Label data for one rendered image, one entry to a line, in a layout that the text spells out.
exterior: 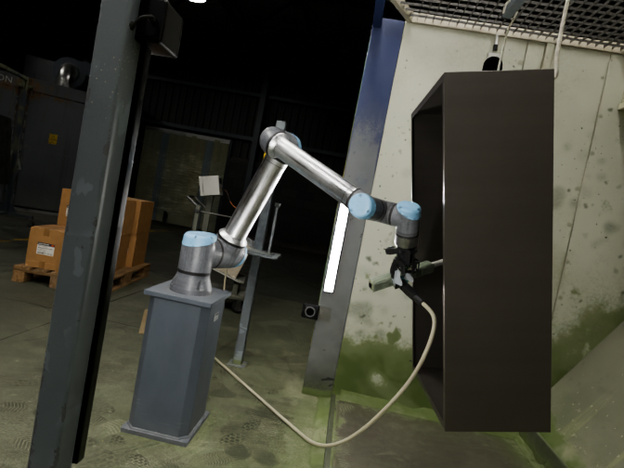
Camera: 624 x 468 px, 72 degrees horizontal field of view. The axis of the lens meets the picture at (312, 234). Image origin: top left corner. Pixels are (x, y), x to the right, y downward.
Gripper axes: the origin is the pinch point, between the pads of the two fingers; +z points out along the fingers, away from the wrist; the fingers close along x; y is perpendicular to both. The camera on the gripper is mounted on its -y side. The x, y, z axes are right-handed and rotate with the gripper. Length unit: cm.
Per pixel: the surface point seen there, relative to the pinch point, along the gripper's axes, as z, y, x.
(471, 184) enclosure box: -51, 22, 8
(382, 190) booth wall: -5, -75, 42
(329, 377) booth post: 96, -47, -10
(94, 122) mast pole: -90, 45, -97
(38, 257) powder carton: 91, -283, -178
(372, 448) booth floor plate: 84, 12, -17
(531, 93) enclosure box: -77, 20, 31
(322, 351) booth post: 82, -55, -10
